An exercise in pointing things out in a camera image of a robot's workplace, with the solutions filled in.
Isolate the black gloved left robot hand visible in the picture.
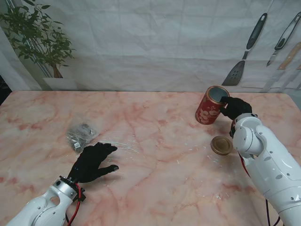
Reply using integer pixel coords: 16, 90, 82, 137
69, 143, 119, 184

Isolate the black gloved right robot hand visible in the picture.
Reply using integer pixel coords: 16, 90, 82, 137
220, 95, 253, 121

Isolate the red floral tea canister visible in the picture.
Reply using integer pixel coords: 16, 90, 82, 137
195, 86, 230, 125

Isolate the clear plastic bag of tea bags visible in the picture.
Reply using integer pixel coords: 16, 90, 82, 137
66, 122, 99, 155

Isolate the gold round canister lid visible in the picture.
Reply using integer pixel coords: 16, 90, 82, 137
211, 136, 234, 156

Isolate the white printed backdrop cloth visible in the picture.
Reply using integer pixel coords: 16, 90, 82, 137
0, 0, 301, 92

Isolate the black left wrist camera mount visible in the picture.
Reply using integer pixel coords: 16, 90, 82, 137
72, 187, 86, 202

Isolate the red and black left arm cable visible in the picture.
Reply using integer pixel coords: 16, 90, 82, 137
65, 182, 85, 224

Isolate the red and black arm cable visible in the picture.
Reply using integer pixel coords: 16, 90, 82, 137
65, 182, 85, 224
229, 119, 280, 226

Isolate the red and black right arm cable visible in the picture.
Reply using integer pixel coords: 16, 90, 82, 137
229, 119, 280, 226

